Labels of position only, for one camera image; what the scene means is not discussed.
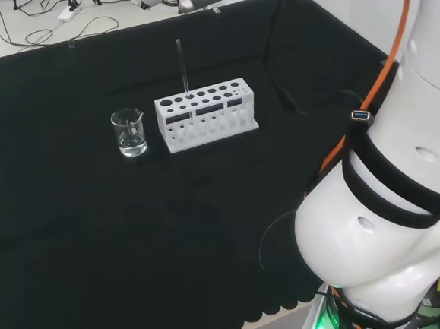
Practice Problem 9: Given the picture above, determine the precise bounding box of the white base with green light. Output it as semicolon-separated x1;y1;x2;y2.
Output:
293;280;347;329

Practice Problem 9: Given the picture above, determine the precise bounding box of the clear glass rod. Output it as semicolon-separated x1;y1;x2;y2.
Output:
175;37;193;100

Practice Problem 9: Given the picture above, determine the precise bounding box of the white power strip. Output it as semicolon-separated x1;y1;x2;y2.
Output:
57;5;82;23

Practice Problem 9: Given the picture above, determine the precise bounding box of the thin black cable loop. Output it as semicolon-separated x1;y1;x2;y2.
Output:
255;209;302;272

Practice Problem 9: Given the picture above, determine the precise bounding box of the orange cable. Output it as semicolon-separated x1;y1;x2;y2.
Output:
286;0;437;201

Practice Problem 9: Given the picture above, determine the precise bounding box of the black cable with blue plug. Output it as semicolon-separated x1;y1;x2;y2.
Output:
311;87;376;128

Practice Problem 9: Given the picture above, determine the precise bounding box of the black bench cloth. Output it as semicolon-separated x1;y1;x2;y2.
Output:
0;0;420;329

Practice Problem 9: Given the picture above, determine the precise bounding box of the clear glass beaker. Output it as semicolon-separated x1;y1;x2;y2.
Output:
109;106;149;159

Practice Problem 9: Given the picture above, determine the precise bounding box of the white test tube rack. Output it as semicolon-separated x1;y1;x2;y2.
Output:
152;76;261;156

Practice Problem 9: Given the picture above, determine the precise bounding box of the black floor cable loop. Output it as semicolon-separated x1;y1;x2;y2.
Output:
0;0;122;51

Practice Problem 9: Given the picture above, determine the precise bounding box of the thick black cable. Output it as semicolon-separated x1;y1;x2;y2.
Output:
259;0;309;118

